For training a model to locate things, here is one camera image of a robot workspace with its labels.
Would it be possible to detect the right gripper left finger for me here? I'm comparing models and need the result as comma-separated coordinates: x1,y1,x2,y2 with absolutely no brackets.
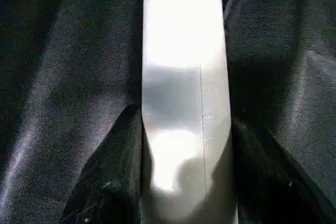
60,106,143,224

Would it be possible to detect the black work mat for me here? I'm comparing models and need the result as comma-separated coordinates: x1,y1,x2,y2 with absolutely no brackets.
0,0,336,224

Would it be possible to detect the white plastic table leg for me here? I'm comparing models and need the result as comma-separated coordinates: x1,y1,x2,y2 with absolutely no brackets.
141,0,237,224

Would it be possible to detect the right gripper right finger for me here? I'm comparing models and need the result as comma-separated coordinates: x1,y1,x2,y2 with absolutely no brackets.
231,120,336,224

